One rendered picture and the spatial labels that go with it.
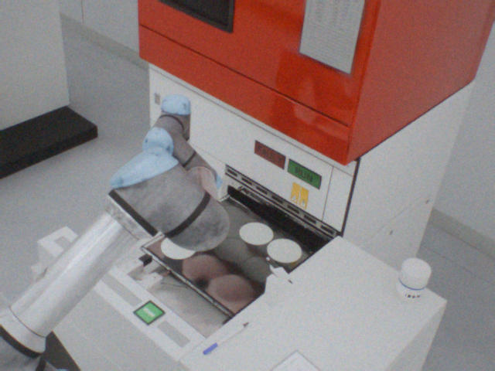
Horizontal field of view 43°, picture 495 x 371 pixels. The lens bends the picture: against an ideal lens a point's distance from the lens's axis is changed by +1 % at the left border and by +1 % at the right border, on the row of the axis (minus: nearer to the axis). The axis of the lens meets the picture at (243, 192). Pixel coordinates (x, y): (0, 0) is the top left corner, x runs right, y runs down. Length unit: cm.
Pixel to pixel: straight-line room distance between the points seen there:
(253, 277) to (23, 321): 76
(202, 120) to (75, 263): 99
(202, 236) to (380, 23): 64
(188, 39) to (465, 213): 202
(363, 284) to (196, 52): 80
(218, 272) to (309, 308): 29
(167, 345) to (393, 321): 56
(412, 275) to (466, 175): 177
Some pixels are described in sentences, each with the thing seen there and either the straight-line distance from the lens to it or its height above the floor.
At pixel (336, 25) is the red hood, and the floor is 157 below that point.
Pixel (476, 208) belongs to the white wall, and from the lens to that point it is 340.
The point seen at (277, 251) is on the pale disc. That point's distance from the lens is 182.
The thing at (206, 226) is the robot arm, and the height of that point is 138.
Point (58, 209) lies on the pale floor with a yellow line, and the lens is 340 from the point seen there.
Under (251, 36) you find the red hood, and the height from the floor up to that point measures 146.
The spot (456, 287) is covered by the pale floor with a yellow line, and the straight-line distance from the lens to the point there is 324.
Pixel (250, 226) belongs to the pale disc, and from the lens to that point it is 189.
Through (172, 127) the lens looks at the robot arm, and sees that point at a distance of 154.
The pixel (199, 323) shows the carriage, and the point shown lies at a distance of 164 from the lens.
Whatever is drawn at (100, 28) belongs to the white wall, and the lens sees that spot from 503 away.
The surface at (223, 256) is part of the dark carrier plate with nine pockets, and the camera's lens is 179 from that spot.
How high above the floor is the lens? 213
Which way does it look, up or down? 37 degrees down
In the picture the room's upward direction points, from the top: 5 degrees clockwise
